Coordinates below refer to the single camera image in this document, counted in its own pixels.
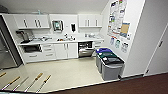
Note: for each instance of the steel paper towel dispenser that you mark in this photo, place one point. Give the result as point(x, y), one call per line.
point(57, 25)

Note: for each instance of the dish rack with dishes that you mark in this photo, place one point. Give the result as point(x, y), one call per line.
point(45, 38)

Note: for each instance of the white wall cabinet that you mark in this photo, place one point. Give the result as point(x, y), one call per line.
point(31, 21)
point(90, 20)

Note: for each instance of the wide white drawer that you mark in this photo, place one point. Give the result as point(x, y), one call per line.
point(33, 57)

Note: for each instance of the white drawer unit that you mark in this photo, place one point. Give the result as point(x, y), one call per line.
point(98, 44)
point(48, 52)

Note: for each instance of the small blue wall poster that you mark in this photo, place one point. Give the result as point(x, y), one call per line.
point(112, 41)

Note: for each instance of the grey waste bin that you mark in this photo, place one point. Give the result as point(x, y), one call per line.
point(98, 63)

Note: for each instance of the white two-door base cabinet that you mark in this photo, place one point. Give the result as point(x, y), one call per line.
point(66, 50)

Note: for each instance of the small white wall poster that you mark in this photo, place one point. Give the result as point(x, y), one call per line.
point(124, 47)

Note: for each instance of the blue bin lid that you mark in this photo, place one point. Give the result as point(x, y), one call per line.
point(104, 51)

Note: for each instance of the blue spray bottle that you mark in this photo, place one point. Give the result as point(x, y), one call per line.
point(39, 12)

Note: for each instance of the built-in black microwave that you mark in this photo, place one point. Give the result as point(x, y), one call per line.
point(31, 49)

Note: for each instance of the steel dishwasher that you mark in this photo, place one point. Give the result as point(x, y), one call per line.
point(86, 50)

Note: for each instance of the large colourful wall poster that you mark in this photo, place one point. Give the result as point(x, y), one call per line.
point(118, 18)

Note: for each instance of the chrome faucet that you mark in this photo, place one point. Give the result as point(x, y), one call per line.
point(66, 36)

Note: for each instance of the steel fridge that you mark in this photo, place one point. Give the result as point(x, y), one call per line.
point(8, 43)

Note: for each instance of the green white wall poster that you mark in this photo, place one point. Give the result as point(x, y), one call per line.
point(117, 44)

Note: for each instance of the white door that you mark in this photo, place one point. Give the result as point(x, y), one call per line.
point(160, 50)

